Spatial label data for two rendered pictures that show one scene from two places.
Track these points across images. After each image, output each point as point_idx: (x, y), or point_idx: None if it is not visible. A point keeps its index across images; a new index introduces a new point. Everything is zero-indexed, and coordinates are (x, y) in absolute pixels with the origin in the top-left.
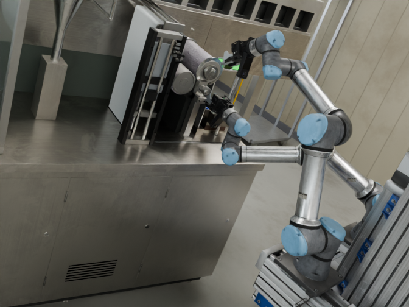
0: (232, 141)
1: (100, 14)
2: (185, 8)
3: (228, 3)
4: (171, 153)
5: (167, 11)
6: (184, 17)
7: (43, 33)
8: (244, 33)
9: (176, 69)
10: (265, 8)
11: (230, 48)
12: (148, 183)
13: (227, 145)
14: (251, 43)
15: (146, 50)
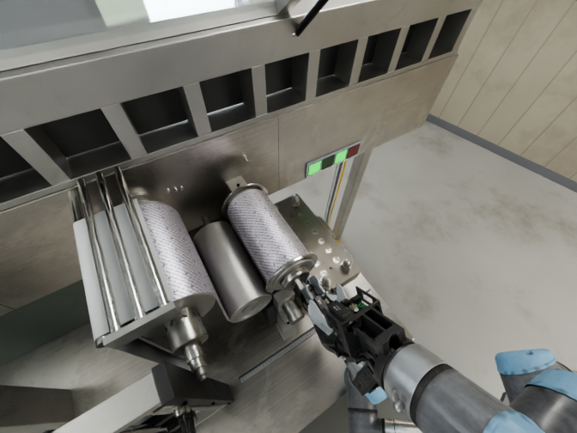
0: (364, 404)
1: (35, 241)
2: (210, 136)
3: (300, 75)
4: (266, 411)
5: (174, 161)
6: (219, 150)
7: None
8: (344, 111)
9: (200, 400)
10: (374, 39)
11: (324, 143)
12: None
13: (356, 426)
14: (394, 393)
15: None
